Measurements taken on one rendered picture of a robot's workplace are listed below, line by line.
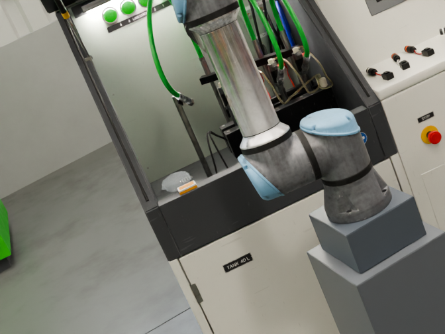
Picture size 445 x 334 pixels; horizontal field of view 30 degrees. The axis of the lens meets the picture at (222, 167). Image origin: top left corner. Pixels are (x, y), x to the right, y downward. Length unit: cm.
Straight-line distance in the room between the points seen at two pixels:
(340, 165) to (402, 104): 57
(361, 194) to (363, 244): 11
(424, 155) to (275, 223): 46
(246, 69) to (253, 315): 88
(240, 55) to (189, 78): 97
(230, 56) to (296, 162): 26
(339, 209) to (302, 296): 62
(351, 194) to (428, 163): 62
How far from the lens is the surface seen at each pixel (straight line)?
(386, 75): 232
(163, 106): 268
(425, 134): 236
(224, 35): 172
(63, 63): 629
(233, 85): 173
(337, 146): 177
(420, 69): 233
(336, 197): 182
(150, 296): 393
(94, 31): 262
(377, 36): 251
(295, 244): 233
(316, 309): 243
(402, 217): 185
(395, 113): 231
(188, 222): 223
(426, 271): 189
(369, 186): 182
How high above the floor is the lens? 174
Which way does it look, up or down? 20 degrees down
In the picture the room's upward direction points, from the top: 24 degrees counter-clockwise
